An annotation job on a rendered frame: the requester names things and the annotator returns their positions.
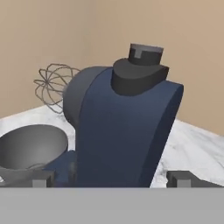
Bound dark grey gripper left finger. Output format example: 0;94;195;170
1;170;55;188

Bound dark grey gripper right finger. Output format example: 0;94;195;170
166;170;224;188

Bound navy blue stand mixer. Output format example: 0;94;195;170
43;43;185;188

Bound grey metal mixing bowl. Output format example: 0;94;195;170
0;123;69;188

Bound grey wire whisk attachment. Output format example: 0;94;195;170
33;63;81;115

